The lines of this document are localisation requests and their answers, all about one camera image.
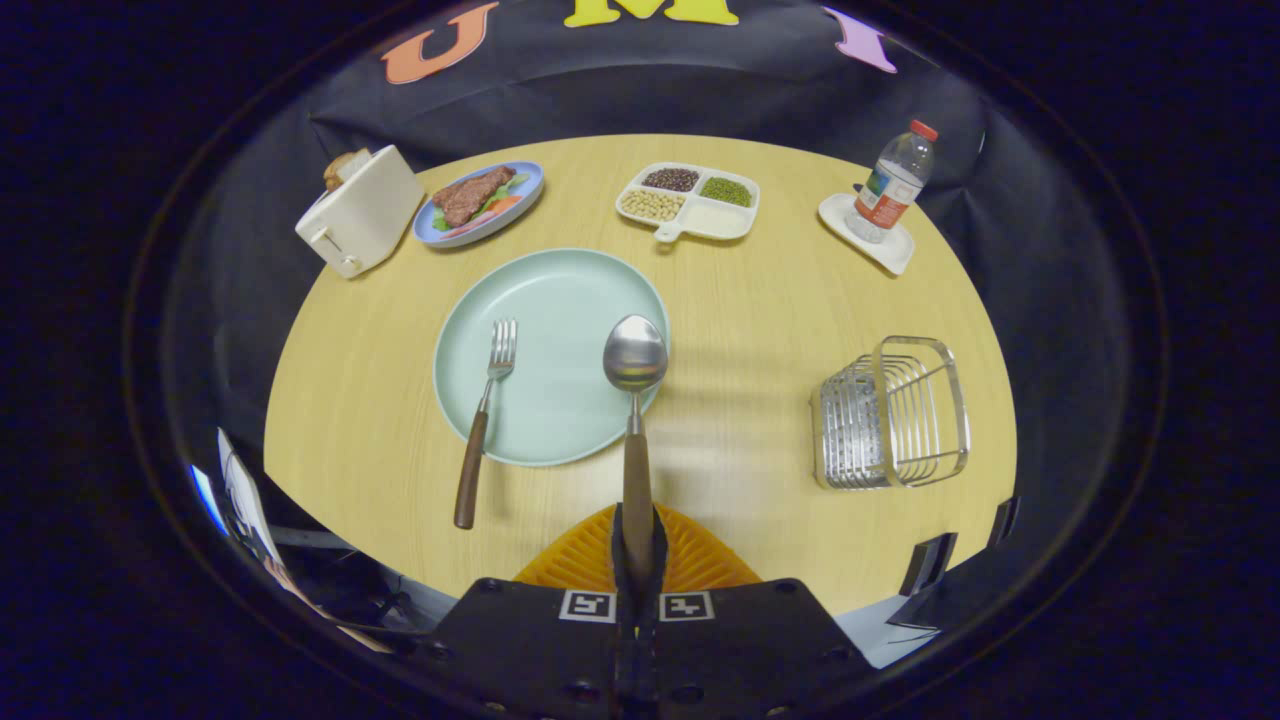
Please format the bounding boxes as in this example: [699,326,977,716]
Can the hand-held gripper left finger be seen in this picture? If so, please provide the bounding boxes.
[425,503,641,720]

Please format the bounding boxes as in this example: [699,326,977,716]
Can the blue plate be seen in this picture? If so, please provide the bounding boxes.
[413,161,545,249]

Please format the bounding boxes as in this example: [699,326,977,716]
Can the metal wire cutlery rack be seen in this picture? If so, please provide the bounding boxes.
[810,335,971,491]

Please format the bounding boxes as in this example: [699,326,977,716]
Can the toasted bread slice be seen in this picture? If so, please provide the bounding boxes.
[323,148,373,191]

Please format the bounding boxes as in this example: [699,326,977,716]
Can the white toaster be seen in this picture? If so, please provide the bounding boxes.
[295,145,426,279]

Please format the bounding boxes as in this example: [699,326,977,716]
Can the green and orange vegetables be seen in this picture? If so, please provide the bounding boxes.
[433,173,531,239]

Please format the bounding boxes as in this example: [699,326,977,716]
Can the metal spoon wooden handle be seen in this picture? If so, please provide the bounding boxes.
[603,314,669,586]

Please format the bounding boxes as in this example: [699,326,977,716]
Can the metal fork wooden handle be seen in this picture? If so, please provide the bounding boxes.
[453,318,519,531]

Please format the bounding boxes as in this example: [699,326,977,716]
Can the brown steak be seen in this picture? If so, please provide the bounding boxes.
[431,166,517,228]

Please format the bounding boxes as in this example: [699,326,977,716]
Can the white square coaster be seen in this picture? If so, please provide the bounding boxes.
[818,192,916,276]

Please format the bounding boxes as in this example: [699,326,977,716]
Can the clear water bottle red cap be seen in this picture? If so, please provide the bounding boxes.
[845,119,939,244]

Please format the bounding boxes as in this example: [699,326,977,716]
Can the light green plate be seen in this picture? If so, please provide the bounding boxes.
[432,248,671,468]

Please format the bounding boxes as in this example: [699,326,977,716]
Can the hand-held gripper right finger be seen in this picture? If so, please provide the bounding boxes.
[637,503,877,720]

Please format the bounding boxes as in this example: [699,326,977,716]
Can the white divided bean tray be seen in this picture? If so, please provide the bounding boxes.
[615,162,761,244]

